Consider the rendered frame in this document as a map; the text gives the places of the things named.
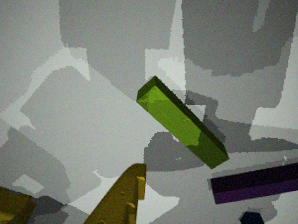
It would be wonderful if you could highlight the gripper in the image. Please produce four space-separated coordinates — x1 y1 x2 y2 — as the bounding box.
83 163 147 224

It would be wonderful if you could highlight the purple rod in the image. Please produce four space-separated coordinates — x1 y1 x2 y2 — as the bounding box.
211 163 298 204

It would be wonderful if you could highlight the lime green rod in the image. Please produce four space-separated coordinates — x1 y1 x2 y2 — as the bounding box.
136 76 229 169

